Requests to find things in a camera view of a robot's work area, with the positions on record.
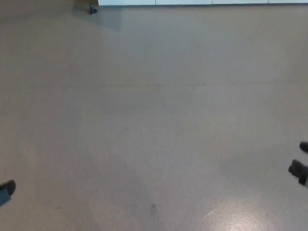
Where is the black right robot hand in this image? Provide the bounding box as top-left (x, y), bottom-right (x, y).
top-left (288, 141), bottom-right (308, 186)

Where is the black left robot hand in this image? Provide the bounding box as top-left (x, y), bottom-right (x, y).
top-left (0, 180), bottom-right (17, 207)

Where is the white locker cabinet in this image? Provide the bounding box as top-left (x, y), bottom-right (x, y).
top-left (98, 0), bottom-right (308, 6)

